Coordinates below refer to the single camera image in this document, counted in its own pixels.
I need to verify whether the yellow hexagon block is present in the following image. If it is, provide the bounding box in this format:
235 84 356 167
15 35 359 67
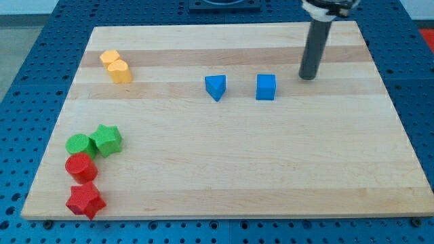
99 50 121 68

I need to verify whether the wooden board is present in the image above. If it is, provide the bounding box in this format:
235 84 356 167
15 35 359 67
21 21 433 220

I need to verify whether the red cylinder block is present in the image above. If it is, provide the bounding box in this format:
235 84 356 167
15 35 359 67
65 152 98 184

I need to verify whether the blue cube block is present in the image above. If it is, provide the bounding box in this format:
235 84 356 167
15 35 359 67
256 74 277 100

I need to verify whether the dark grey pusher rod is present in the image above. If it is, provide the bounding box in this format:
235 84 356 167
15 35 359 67
298 19 332 80

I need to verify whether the red star block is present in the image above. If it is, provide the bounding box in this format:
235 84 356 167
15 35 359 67
66 182 106 220

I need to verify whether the blue triangle block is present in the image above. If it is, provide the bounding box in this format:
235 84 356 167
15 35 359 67
205 75 226 102

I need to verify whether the green cylinder block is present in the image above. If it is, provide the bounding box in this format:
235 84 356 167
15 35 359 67
65 134 97 159

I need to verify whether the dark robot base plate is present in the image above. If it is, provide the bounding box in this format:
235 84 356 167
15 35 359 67
188 0 262 13

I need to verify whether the yellow heart block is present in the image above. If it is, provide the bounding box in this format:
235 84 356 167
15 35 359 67
106 60 133 83

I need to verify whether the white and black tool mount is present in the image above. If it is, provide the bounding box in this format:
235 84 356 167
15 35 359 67
302 0 360 22

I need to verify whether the green star block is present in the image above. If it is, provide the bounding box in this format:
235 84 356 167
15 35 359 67
90 124 122 158

